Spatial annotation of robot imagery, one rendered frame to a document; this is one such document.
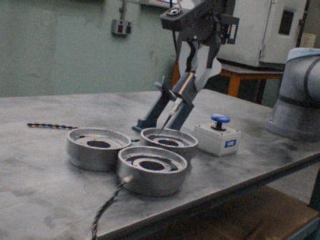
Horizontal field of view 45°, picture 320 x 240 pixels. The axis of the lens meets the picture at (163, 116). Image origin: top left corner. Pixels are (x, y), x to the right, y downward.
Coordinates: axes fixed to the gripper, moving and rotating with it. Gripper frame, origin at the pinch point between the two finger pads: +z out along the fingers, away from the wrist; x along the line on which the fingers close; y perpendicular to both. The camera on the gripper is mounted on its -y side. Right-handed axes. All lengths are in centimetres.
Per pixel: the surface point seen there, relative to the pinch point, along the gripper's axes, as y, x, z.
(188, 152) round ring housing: -7.7, -8.8, 10.1
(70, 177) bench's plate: -27.6, -3.8, 13.0
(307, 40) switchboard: 356, 148, -11
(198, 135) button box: 3.2, -2.0, 10.3
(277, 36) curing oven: 200, 97, -11
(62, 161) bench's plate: -25.7, 1.9, 13.0
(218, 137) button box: 3.4, -6.8, 9.2
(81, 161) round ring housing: -24.4, -1.6, 11.9
